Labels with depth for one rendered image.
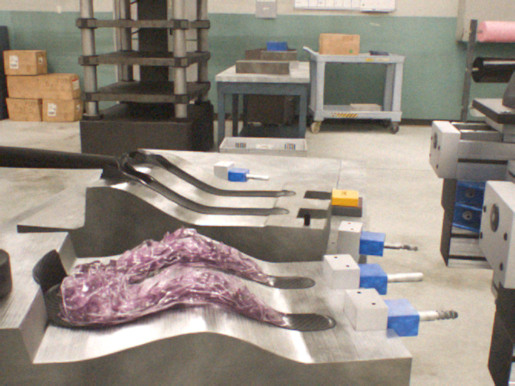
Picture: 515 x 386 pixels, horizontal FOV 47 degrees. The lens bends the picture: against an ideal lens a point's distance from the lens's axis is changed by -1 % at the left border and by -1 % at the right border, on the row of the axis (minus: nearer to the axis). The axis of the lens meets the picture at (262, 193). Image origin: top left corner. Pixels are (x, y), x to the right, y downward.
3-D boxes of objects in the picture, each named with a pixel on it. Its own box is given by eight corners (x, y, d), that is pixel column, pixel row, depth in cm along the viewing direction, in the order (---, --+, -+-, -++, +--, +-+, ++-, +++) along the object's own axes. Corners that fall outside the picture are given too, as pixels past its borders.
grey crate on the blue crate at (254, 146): (306, 158, 445) (306, 139, 441) (306, 171, 405) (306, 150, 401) (225, 155, 449) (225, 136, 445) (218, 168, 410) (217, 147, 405)
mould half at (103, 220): (330, 228, 115) (333, 161, 111) (320, 284, 90) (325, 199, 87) (88, 211, 123) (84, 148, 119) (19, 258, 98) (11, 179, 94)
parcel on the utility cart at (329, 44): (353, 59, 685) (354, 34, 677) (359, 61, 654) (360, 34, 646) (317, 59, 683) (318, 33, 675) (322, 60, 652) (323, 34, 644)
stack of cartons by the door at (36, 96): (85, 118, 742) (81, 50, 719) (75, 122, 710) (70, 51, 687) (20, 116, 747) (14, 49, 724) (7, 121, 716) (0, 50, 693)
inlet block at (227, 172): (271, 187, 144) (272, 165, 142) (265, 191, 139) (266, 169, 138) (221, 181, 148) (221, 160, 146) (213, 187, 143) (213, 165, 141)
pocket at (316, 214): (326, 230, 98) (327, 209, 97) (324, 242, 93) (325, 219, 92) (299, 229, 99) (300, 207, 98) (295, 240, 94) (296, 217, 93)
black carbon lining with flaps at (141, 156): (296, 201, 108) (299, 150, 106) (286, 230, 93) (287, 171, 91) (116, 189, 114) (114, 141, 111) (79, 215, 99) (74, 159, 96)
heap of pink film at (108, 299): (269, 269, 81) (270, 215, 78) (293, 335, 64) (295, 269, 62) (72, 277, 77) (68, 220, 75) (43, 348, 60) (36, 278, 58)
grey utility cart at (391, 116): (389, 127, 716) (395, 47, 690) (400, 135, 666) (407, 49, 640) (299, 126, 710) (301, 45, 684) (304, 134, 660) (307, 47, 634)
